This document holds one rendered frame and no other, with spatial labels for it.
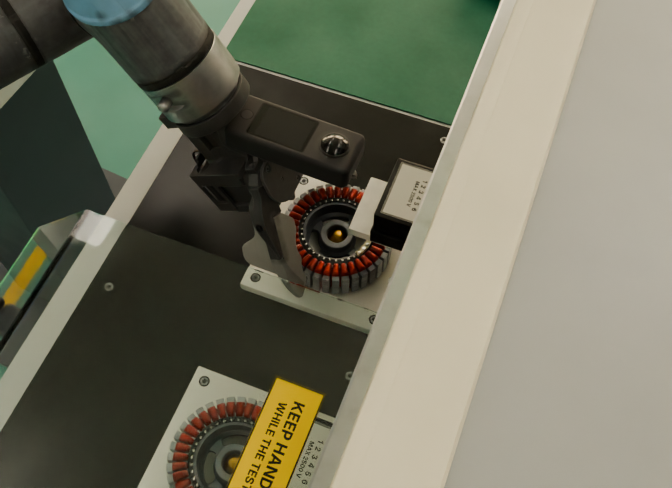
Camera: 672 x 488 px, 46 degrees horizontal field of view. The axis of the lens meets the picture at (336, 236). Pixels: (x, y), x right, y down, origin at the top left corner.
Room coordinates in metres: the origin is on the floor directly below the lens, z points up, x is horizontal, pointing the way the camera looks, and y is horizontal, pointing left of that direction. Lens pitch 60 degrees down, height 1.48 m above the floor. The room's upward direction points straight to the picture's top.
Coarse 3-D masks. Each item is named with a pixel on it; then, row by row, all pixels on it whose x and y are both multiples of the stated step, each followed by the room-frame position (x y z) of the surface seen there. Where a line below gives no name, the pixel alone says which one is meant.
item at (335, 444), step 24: (504, 0) 0.39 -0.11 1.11; (504, 24) 0.37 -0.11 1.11; (480, 72) 0.33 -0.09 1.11; (456, 120) 0.29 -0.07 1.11; (456, 144) 0.27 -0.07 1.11; (432, 192) 0.24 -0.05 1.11; (432, 216) 0.23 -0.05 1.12; (408, 240) 0.21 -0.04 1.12; (408, 264) 0.20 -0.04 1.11; (384, 312) 0.17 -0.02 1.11; (384, 336) 0.15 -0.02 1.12; (360, 360) 0.14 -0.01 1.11; (360, 384) 0.13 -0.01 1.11; (336, 432) 0.11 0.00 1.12; (336, 456) 0.09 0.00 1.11; (312, 480) 0.08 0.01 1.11
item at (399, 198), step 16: (400, 160) 0.40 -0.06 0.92; (400, 176) 0.38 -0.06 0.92; (416, 176) 0.38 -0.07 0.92; (368, 192) 0.39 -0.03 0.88; (384, 192) 0.37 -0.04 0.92; (400, 192) 0.37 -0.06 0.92; (416, 192) 0.37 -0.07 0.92; (368, 208) 0.38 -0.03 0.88; (384, 208) 0.35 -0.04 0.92; (400, 208) 0.35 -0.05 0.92; (416, 208) 0.35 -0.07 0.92; (352, 224) 0.36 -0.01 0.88; (368, 224) 0.36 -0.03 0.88; (384, 224) 0.34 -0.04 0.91; (400, 224) 0.34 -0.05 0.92; (368, 240) 0.35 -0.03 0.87; (384, 240) 0.34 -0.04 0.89; (400, 240) 0.33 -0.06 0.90
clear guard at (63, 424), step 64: (64, 256) 0.23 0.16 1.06; (128, 256) 0.23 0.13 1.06; (192, 256) 0.23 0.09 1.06; (0, 320) 0.19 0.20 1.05; (64, 320) 0.19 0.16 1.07; (128, 320) 0.19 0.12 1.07; (192, 320) 0.19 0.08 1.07; (256, 320) 0.19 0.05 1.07; (320, 320) 0.19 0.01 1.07; (0, 384) 0.15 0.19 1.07; (64, 384) 0.15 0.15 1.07; (128, 384) 0.15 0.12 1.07; (192, 384) 0.15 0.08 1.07; (256, 384) 0.15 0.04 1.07; (320, 384) 0.15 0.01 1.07; (0, 448) 0.11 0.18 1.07; (64, 448) 0.11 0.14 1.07; (128, 448) 0.11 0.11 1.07; (192, 448) 0.11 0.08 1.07; (320, 448) 0.11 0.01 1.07
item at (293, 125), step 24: (240, 120) 0.42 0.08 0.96; (264, 120) 0.42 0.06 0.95; (288, 120) 0.42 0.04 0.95; (312, 120) 0.42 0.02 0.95; (240, 144) 0.40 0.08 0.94; (264, 144) 0.39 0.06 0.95; (288, 144) 0.39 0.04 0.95; (312, 144) 0.39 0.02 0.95; (336, 144) 0.39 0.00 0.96; (360, 144) 0.40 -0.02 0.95; (288, 168) 0.38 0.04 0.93; (312, 168) 0.38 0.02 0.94; (336, 168) 0.37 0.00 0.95
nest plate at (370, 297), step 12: (300, 180) 0.47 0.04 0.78; (312, 180) 0.47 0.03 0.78; (300, 192) 0.46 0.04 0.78; (288, 204) 0.44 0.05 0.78; (312, 240) 0.40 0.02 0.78; (360, 240) 0.40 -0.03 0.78; (396, 252) 0.39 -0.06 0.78; (384, 276) 0.36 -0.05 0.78; (312, 288) 0.34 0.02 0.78; (360, 288) 0.34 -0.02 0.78; (372, 288) 0.34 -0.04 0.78; (384, 288) 0.34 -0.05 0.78; (348, 300) 0.33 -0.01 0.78; (360, 300) 0.33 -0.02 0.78; (372, 300) 0.33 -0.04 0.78
